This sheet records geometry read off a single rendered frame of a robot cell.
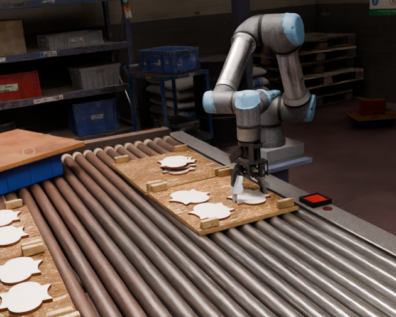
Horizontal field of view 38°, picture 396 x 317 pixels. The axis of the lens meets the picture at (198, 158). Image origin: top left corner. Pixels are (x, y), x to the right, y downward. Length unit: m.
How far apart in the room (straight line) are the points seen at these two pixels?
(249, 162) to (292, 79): 0.59
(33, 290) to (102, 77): 5.06
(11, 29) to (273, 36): 4.31
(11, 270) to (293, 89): 1.31
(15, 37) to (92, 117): 1.14
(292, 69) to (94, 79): 4.29
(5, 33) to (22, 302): 4.89
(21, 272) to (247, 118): 0.79
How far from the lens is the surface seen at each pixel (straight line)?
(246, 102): 1.78
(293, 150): 2.53
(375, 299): 1.40
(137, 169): 2.33
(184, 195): 1.96
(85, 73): 6.32
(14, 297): 1.48
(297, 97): 2.39
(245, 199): 1.90
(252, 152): 1.81
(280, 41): 2.17
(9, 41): 6.18
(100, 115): 6.45
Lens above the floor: 1.62
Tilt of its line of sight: 17 degrees down
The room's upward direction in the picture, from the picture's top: 4 degrees counter-clockwise
